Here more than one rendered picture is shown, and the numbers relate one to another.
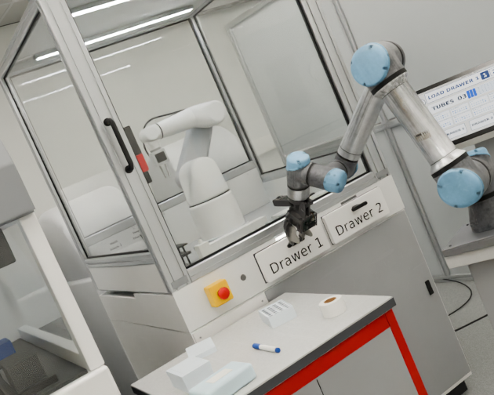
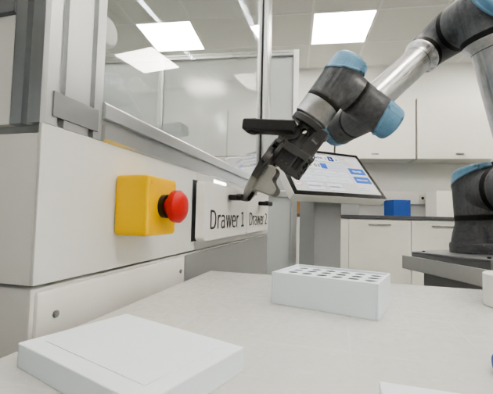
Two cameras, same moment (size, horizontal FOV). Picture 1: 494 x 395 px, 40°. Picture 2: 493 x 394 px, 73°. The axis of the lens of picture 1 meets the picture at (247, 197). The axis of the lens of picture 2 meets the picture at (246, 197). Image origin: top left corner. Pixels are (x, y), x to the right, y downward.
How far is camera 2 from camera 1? 195 cm
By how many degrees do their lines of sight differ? 48
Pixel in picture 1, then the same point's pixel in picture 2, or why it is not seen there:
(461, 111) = (318, 173)
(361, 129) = (397, 88)
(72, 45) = not seen: outside the picture
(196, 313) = (76, 231)
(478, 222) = not seen: outside the picture
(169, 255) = (85, 26)
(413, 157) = not seen: hidden behind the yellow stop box
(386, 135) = not seen: hidden behind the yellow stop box
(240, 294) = (161, 238)
